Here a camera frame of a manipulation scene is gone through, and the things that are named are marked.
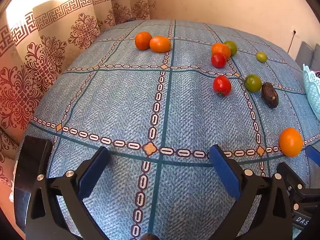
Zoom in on orange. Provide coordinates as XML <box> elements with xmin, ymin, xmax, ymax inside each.
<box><xmin>279</xmin><ymin>128</ymin><xmax>304</xmax><ymax>158</ymax></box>
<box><xmin>211</xmin><ymin>43</ymin><xmax>231</xmax><ymax>60</ymax></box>
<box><xmin>135</xmin><ymin>32</ymin><xmax>153</xmax><ymax>51</ymax></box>
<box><xmin>149</xmin><ymin>36</ymin><xmax>171</xmax><ymax>53</ymax></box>

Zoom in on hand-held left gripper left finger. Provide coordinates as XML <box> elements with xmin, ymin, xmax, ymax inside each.
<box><xmin>25</xmin><ymin>145</ymin><xmax>110</xmax><ymax>240</ymax></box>

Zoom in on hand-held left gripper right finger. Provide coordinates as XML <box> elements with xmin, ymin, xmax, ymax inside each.
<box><xmin>209</xmin><ymin>144</ymin><xmax>293</xmax><ymax>240</ymax></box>

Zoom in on large green tomato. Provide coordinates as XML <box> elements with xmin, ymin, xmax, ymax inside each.
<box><xmin>244</xmin><ymin>74</ymin><xmax>262</xmax><ymax>93</ymax></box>
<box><xmin>223</xmin><ymin>41</ymin><xmax>238</xmax><ymax>56</ymax></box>

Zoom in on black power cable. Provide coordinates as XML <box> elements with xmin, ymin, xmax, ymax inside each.
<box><xmin>287</xmin><ymin>31</ymin><xmax>297</xmax><ymax>53</ymax></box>

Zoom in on blue patterned tablecloth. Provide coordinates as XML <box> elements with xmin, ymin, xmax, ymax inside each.
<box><xmin>15</xmin><ymin>20</ymin><xmax>320</xmax><ymax>240</ymax></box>

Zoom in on red tomato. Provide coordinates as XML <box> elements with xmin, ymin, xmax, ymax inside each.
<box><xmin>211</xmin><ymin>53</ymin><xmax>227</xmax><ymax>68</ymax></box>
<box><xmin>213</xmin><ymin>75</ymin><xmax>232</xmax><ymax>97</ymax></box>

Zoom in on beige curtain with maroon pattern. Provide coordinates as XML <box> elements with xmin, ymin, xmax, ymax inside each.
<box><xmin>0</xmin><ymin>0</ymin><xmax>157</xmax><ymax>188</ymax></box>

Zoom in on light blue plastic basket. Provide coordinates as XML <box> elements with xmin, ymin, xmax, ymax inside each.
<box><xmin>302</xmin><ymin>64</ymin><xmax>320</xmax><ymax>119</ymax></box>

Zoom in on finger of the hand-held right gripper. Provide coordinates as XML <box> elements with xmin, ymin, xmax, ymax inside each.
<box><xmin>277</xmin><ymin>162</ymin><xmax>307</xmax><ymax>191</ymax></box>
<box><xmin>305</xmin><ymin>145</ymin><xmax>320</xmax><ymax>161</ymax></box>

